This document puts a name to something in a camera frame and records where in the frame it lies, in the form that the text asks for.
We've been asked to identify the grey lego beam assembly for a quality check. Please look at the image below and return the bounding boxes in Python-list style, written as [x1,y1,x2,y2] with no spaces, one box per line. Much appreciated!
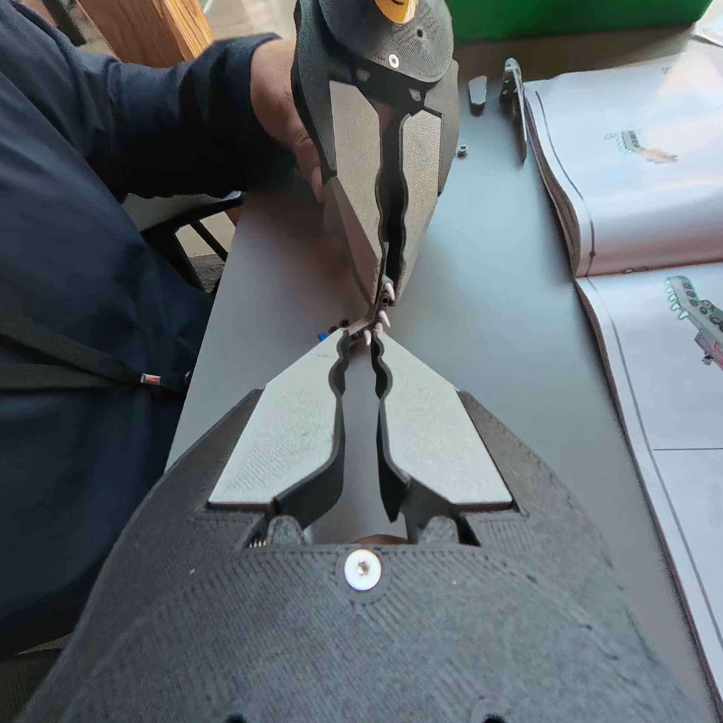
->
[318,276,394,346]

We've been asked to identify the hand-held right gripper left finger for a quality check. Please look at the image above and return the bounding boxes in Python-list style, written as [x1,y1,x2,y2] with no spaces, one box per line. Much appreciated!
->
[207,329,352,531]

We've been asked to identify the person in dark clothing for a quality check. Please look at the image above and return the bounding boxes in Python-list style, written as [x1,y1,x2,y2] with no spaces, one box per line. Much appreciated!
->
[0,0,214,656]

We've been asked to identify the green box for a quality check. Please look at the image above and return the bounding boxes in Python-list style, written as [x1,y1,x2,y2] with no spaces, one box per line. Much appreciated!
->
[446,0,715,45]

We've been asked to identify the black webbing strap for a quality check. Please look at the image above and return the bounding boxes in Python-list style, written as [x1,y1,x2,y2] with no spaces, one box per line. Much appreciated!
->
[0,316,191,396]

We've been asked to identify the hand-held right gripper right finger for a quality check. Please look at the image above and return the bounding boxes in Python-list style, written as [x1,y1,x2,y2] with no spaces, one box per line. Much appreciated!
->
[370,332,515,542]

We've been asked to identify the lego instruction booklet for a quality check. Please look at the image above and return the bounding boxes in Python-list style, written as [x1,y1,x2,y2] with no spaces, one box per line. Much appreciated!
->
[522,40,723,696]

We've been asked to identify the person's left hand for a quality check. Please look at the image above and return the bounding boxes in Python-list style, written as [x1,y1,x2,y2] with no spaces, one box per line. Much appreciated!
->
[250,38,340,204]

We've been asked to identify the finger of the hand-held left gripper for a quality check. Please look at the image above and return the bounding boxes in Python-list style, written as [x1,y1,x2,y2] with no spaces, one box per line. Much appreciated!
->
[387,107,444,300]
[325,79,393,308]

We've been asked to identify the black mesh office chair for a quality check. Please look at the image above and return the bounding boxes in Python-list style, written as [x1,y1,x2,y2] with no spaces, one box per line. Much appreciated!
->
[121,191,245,294]

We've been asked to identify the person's left forearm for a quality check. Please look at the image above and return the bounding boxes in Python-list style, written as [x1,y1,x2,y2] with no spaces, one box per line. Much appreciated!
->
[73,33,283,200]

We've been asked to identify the wooden cabinet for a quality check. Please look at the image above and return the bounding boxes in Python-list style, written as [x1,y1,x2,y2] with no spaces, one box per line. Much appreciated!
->
[34,0,215,69]

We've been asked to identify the long grey lego assembly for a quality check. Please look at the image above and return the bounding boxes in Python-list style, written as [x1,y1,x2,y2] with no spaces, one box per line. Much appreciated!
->
[502,56,530,163]

